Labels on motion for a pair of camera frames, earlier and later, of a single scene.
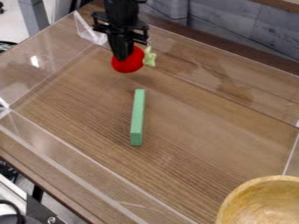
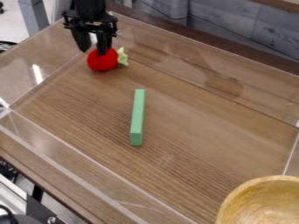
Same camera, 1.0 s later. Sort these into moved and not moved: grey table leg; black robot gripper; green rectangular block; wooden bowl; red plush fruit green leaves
Moved: black robot gripper; red plush fruit green leaves
Not moved: green rectangular block; grey table leg; wooden bowl
